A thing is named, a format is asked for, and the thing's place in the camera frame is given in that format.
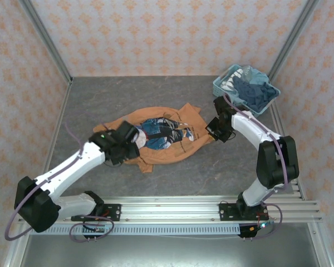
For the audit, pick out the orange printed t-shirt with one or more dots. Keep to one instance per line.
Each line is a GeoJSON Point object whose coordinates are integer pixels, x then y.
{"type": "Point", "coordinates": [161, 160]}

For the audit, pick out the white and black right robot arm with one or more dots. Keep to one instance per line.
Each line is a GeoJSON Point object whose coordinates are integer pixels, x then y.
{"type": "Point", "coordinates": [250, 130]}

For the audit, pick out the light blue perforated plastic basket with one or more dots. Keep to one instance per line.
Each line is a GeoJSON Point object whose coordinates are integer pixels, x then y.
{"type": "Point", "coordinates": [218, 86]}

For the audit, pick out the dark blue t-shirt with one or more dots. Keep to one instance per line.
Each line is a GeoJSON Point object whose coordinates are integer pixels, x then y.
{"type": "Point", "coordinates": [253, 94]}

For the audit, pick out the light blue t-shirt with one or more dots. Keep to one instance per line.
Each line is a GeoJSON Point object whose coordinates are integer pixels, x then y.
{"type": "Point", "coordinates": [257, 75]}

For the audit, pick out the small circuit board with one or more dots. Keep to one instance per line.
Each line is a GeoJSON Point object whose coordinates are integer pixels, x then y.
{"type": "Point", "coordinates": [99, 229]}
{"type": "Point", "coordinates": [263, 226]}

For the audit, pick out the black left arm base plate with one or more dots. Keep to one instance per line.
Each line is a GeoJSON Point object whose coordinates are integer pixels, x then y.
{"type": "Point", "coordinates": [112, 211]}

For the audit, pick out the aluminium table side rail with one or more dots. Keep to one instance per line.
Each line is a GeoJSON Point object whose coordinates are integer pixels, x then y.
{"type": "Point", "coordinates": [297, 186]}
{"type": "Point", "coordinates": [57, 130]}

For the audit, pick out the aluminium mounting rail frame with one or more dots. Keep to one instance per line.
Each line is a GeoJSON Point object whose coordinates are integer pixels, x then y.
{"type": "Point", "coordinates": [169, 207]}

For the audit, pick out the aluminium corner post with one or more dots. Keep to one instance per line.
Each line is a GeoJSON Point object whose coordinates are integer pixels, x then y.
{"type": "Point", "coordinates": [47, 39]}
{"type": "Point", "coordinates": [292, 39]}

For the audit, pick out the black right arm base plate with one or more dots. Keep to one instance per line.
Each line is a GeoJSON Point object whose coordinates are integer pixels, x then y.
{"type": "Point", "coordinates": [228, 211]}

